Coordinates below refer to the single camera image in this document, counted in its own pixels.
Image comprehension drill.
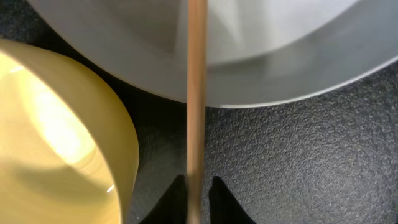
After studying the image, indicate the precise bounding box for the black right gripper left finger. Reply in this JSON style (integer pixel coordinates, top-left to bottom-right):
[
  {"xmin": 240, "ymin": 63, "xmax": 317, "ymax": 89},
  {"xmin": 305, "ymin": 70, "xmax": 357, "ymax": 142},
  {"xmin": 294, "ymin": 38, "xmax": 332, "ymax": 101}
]
[{"xmin": 140, "ymin": 175, "xmax": 187, "ymax": 224}]

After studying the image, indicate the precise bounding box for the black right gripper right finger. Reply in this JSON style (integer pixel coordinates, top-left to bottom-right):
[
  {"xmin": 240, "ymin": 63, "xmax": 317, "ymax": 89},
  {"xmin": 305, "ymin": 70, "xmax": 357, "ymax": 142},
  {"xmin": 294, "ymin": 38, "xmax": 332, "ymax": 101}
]
[{"xmin": 208, "ymin": 176, "xmax": 255, "ymax": 224}]

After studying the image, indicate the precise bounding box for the yellow bowl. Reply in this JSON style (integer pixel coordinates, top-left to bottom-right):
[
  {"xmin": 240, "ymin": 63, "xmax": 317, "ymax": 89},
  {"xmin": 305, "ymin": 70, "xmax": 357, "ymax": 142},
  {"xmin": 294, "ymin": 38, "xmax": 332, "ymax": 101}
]
[{"xmin": 1, "ymin": 39, "xmax": 139, "ymax": 224}]

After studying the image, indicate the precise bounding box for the wooden chopstick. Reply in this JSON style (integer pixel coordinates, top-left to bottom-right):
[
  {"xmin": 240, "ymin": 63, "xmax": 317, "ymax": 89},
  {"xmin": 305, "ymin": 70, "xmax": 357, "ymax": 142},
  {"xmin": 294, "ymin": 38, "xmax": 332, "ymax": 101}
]
[{"xmin": 187, "ymin": 0, "xmax": 208, "ymax": 224}]

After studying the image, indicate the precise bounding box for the black round tray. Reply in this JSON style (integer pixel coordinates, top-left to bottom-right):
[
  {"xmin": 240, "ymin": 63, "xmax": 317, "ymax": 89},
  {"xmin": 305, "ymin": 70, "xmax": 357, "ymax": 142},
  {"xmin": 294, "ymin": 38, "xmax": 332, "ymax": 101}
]
[{"xmin": 1, "ymin": 1, "xmax": 397, "ymax": 223}]

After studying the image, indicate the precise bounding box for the grey plate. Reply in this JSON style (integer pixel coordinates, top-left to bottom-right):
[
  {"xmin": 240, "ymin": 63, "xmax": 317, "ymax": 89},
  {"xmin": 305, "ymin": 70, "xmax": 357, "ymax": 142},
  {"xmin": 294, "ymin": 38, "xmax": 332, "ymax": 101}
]
[{"xmin": 30, "ymin": 0, "xmax": 397, "ymax": 108}]

